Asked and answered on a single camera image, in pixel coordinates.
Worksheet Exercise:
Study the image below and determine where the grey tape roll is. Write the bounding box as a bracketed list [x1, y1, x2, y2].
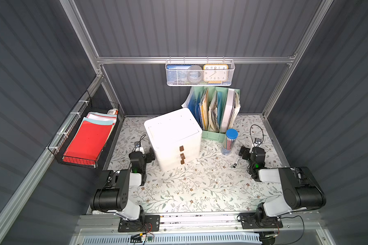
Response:
[187, 65, 203, 84]

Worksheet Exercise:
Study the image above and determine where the black marker pen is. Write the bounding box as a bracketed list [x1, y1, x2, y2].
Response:
[231, 156, 241, 168]

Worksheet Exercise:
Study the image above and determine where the blue box in basket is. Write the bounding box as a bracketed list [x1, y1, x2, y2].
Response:
[166, 64, 191, 86]

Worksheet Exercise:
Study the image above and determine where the blue lid pencil tube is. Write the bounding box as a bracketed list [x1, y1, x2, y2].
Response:
[221, 129, 238, 155]

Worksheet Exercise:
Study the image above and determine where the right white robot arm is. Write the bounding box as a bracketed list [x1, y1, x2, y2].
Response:
[239, 146, 326, 222]

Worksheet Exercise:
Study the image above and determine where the white drawer cabinet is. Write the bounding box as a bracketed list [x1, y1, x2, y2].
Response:
[144, 108, 202, 172]

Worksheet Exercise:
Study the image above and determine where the white wire wall basket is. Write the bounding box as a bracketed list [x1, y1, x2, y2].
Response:
[165, 58, 235, 86]

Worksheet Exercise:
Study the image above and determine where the yellow alarm clock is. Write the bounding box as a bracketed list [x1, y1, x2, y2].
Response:
[203, 64, 229, 83]

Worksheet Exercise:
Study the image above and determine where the red paper folder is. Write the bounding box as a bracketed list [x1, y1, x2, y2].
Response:
[63, 117, 116, 166]

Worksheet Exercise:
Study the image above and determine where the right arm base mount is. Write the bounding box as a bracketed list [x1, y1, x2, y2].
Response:
[236, 212, 283, 229]

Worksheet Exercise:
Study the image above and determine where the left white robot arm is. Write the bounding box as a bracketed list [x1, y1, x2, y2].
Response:
[90, 148, 155, 224]

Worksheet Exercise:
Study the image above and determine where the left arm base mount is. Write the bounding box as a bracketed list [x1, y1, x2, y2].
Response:
[118, 215, 160, 233]

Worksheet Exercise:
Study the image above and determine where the green file organizer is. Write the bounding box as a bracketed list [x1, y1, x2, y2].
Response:
[182, 86, 241, 143]

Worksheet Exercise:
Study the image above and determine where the black wire side basket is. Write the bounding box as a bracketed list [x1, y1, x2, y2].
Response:
[48, 92, 120, 168]

